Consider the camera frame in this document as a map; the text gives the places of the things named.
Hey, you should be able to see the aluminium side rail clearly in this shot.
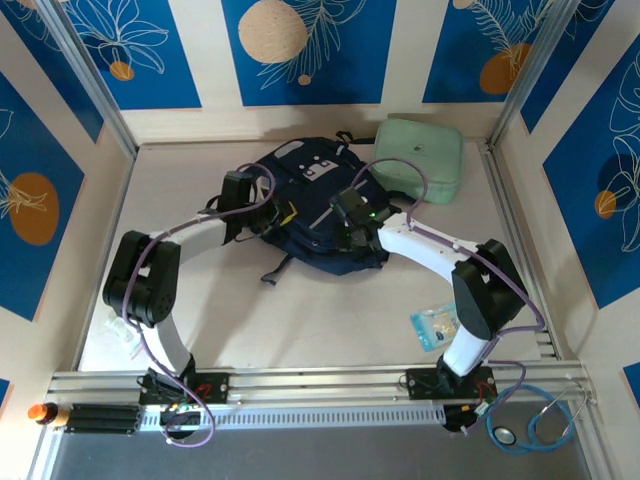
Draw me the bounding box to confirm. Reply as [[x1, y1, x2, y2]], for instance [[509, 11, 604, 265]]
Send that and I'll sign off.
[[479, 144, 561, 359]]

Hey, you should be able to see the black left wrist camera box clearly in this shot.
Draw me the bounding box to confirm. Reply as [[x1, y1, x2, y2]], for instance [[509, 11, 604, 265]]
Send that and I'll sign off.
[[220, 170, 259, 214]]

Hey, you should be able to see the clear plastic packet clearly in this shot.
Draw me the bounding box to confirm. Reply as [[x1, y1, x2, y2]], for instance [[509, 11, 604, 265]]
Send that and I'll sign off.
[[103, 308, 145, 360]]

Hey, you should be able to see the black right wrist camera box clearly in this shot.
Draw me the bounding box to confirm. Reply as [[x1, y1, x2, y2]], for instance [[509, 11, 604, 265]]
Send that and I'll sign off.
[[329, 184, 374, 226]]

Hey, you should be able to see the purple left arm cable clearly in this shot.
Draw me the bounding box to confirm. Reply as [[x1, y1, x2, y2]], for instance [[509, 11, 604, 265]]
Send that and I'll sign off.
[[119, 162, 277, 448]]

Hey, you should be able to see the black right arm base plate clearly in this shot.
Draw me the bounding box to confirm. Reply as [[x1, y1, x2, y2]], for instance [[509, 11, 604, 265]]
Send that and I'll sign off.
[[405, 367, 499, 401]]

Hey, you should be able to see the mint green zippered case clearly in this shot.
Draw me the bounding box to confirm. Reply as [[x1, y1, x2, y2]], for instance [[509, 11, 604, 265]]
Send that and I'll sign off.
[[372, 117, 466, 206]]

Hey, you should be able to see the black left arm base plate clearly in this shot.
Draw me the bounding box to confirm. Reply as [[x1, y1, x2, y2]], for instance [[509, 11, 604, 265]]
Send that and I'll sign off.
[[139, 369, 231, 406]]

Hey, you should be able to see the navy blue backpack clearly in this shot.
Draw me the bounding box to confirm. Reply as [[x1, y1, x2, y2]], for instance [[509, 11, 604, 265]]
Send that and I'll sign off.
[[204, 130, 416, 287]]

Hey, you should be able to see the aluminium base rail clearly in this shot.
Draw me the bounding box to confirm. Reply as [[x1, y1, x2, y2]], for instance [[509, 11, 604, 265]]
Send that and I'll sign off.
[[47, 362, 596, 407]]

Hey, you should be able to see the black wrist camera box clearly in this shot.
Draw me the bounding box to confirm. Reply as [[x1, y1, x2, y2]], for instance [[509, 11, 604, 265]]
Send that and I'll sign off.
[[329, 184, 374, 226], [220, 170, 259, 214]]

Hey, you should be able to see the light blue wet wipes packet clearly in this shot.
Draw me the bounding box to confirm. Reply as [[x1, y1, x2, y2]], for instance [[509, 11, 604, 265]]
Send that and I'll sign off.
[[409, 301, 460, 354]]

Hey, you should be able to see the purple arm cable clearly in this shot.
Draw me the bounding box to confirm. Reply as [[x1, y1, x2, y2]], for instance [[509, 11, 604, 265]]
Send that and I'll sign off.
[[352, 157, 547, 436], [119, 162, 277, 448]]

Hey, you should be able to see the aluminium frame post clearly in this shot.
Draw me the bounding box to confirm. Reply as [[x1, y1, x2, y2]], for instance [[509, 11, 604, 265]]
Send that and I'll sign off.
[[489, 0, 584, 151], [37, 0, 139, 159]]

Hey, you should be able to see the orange emergency stop button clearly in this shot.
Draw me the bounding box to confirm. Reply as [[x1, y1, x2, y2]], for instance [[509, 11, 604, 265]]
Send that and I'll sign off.
[[27, 403, 69, 427]]

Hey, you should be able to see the grey slotted cable duct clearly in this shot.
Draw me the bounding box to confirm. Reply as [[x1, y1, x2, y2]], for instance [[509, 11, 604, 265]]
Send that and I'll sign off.
[[139, 404, 446, 429]]

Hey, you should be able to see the blue stethoscope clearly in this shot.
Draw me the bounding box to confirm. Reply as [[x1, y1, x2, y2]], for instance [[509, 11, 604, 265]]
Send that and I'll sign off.
[[485, 383, 591, 455]]

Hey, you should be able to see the black ribbed block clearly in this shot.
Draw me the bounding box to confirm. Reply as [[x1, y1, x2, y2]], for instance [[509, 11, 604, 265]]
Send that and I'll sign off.
[[64, 403, 142, 435]]

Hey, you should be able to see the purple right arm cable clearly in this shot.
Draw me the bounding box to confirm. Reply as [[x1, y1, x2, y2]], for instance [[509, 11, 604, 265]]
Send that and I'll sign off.
[[352, 157, 547, 436]]

